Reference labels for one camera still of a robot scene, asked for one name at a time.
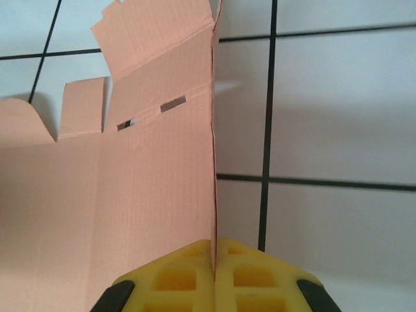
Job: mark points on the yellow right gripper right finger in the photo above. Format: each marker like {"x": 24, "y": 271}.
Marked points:
{"x": 253, "y": 286}

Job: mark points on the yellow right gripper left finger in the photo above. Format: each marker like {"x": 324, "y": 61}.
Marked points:
{"x": 182, "y": 286}

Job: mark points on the pink paper box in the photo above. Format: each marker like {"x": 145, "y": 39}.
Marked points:
{"x": 146, "y": 195}

